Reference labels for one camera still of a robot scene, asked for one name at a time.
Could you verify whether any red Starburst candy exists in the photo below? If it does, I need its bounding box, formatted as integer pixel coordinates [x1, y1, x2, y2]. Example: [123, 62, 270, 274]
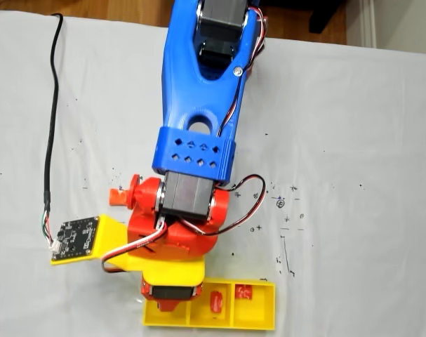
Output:
[208, 289, 227, 314]
[234, 284, 253, 301]

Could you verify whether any yellow three-compartment box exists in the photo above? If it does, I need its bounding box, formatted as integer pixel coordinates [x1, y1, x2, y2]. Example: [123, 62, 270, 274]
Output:
[142, 276, 277, 333]

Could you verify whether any orange Starburst candy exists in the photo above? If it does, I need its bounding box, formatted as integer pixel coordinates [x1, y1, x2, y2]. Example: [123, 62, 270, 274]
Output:
[108, 188, 130, 207]

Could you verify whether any white plastic table cover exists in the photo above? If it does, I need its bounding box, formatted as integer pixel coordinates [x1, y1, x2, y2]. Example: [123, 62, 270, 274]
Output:
[0, 8, 426, 337]

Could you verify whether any red white black servo cable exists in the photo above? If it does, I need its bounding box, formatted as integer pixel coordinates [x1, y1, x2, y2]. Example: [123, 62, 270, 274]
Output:
[215, 6, 269, 138]
[194, 175, 268, 235]
[100, 219, 170, 275]

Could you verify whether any camera board on yellow mount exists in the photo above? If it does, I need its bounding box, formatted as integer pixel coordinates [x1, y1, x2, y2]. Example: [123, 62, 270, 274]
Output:
[50, 213, 110, 267]

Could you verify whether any black USB cable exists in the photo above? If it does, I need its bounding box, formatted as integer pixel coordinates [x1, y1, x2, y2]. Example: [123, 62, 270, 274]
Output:
[40, 13, 65, 249]

